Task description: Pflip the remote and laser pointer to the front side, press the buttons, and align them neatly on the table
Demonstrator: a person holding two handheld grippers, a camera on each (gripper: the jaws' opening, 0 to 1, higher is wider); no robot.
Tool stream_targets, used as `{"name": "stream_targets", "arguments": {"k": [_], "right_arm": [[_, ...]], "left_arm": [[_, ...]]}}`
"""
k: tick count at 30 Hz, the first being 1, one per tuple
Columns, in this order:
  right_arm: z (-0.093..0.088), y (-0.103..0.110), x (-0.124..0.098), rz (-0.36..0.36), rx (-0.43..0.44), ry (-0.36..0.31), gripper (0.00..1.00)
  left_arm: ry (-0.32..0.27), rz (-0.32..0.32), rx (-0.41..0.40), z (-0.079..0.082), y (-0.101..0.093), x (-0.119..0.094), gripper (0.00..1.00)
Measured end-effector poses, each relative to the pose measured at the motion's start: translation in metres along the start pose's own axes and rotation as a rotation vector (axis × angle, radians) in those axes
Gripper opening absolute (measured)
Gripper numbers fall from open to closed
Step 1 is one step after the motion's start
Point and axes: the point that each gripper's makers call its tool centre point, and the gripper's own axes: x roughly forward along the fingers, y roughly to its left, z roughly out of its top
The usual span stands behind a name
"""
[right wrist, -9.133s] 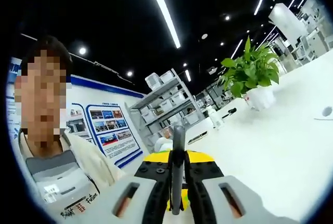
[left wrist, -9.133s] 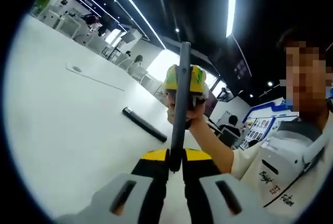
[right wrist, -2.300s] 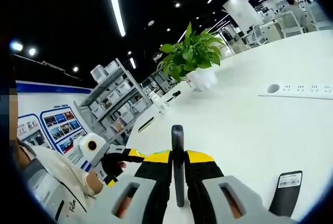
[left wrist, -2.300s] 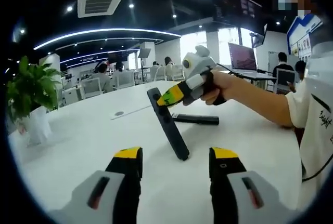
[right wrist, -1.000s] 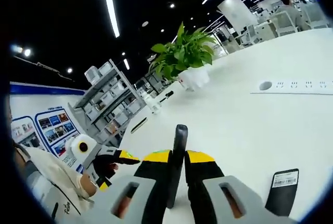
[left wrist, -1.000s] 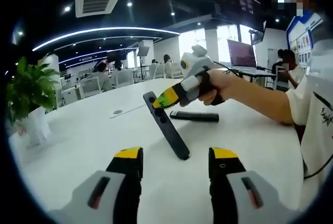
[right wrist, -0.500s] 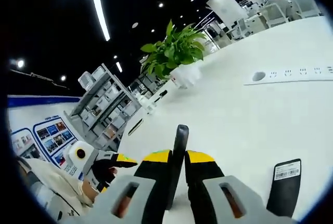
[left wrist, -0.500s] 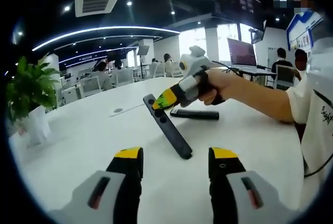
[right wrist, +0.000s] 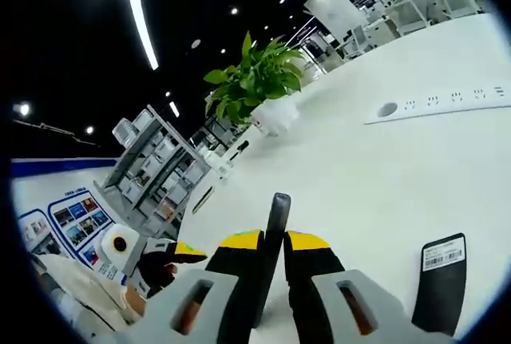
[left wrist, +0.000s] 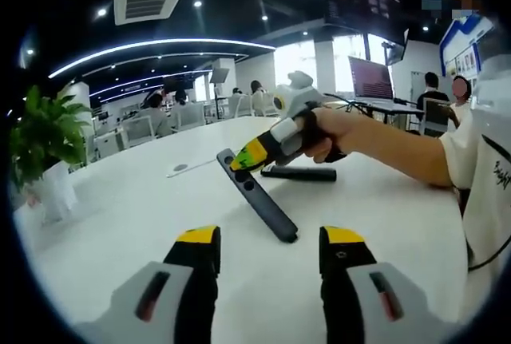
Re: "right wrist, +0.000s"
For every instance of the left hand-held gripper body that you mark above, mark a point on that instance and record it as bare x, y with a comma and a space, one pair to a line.
116, 256

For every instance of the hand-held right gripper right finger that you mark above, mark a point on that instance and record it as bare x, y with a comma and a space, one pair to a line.
311, 264

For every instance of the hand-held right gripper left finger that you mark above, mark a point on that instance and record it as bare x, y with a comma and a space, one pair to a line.
235, 264

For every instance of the black remote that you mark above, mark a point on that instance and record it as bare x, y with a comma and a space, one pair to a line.
439, 292

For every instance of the person's left hand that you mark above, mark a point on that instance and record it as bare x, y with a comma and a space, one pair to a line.
133, 302

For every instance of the small dark flat object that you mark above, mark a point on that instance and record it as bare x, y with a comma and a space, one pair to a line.
203, 199

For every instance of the group of white storage boxes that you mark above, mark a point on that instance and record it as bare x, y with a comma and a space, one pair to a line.
167, 176

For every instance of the grey metal shelf rack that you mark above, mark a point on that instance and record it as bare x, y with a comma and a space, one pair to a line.
131, 168

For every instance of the green potted plant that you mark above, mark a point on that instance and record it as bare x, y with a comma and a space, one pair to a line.
255, 76

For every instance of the long curved ceiling light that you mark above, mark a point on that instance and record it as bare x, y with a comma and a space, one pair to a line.
139, 13

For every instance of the white pillar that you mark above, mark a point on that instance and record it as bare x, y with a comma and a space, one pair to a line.
335, 13

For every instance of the group of white office chairs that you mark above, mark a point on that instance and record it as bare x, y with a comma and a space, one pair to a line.
407, 17

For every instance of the wall poster board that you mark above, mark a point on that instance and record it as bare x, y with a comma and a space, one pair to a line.
80, 220

